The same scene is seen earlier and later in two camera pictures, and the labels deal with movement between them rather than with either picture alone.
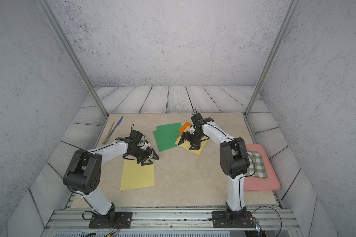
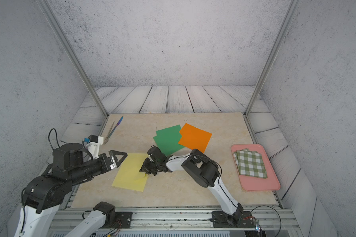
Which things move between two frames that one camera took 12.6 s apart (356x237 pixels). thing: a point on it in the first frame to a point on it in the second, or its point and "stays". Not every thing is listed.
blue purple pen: x=119 y=121 stays
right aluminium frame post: x=291 y=10 stays
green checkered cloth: x=257 y=168 stays
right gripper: x=186 y=136 to x=144 y=168
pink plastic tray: x=251 y=183 stays
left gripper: x=149 y=152 to x=114 y=163
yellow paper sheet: x=186 y=144 to x=141 y=177
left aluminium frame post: x=56 y=25 stays
